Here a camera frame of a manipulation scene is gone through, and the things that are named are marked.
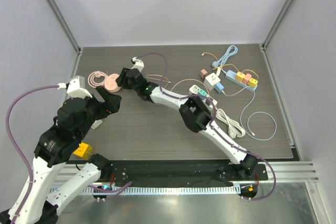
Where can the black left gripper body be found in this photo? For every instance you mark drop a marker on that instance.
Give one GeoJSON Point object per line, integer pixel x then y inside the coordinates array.
{"type": "Point", "coordinates": [96, 110]}

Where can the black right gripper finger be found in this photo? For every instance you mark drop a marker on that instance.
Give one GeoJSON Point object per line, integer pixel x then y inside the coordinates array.
{"type": "Point", "coordinates": [122, 79]}
{"type": "Point", "coordinates": [111, 101]}

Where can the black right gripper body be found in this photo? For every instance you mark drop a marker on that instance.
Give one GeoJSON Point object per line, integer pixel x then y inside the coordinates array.
{"type": "Point", "coordinates": [126, 77]}

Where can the round pink power socket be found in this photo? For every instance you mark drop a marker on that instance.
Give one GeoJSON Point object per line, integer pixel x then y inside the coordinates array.
{"type": "Point", "coordinates": [110, 83]}

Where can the white cube plug adapter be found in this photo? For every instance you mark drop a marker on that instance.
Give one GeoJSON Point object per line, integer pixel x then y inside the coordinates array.
{"type": "Point", "coordinates": [96, 124]}

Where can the yellow cube plug adapter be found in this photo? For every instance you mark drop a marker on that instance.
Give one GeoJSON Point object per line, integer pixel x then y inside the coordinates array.
{"type": "Point", "coordinates": [84, 151]}

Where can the white power strip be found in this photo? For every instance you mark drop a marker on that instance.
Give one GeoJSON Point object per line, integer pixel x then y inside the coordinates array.
{"type": "Point", "coordinates": [210, 102]}

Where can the teal charger plug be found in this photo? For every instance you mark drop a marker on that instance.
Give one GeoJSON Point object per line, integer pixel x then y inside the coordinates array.
{"type": "Point", "coordinates": [203, 94]}

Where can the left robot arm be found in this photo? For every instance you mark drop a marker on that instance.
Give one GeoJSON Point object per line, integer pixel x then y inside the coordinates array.
{"type": "Point", "coordinates": [54, 148]}

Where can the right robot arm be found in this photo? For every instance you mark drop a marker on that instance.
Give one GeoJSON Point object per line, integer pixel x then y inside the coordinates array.
{"type": "Point", "coordinates": [195, 115]}

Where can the white cube socket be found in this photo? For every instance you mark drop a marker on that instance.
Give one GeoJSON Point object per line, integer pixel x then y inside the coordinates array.
{"type": "Point", "coordinates": [211, 80]}

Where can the yellow plug on strip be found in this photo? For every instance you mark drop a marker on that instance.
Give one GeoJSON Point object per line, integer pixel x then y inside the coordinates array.
{"type": "Point", "coordinates": [239, 76]}

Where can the pink plug on strip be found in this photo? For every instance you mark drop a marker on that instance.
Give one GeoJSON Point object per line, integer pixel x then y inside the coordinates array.
{"type": "Point", "coordinates": [246, 78]}

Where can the small pink charger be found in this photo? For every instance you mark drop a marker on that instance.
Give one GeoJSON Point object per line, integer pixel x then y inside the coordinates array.
{"type": "Point", "coordinates": [204, 73]}

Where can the light blue charger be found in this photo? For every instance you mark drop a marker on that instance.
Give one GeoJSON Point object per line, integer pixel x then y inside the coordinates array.
{"type": "Point", "coordinates": [219, 87]}

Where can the blue power strip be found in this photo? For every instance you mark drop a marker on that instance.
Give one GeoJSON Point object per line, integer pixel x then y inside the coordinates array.
{"type": "Point", "coordinates": [230, 75]}

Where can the yellow usb charger on strip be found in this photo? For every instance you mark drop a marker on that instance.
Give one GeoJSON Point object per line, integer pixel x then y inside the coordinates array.
{"type": "Point", "coordinates": [252, 82]}

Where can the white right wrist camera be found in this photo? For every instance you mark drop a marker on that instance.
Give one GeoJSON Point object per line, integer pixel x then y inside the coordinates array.
{"type": "Point", "coordinates": [137, 64]}

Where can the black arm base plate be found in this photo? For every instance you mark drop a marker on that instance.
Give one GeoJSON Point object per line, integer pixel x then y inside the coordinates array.
{"type": "Point", "coordinates": [179, 173]}

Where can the slotted cable duct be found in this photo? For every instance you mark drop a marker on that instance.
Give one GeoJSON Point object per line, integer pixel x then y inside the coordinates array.
{"type": "Point", "coordinates": [141, 191]}

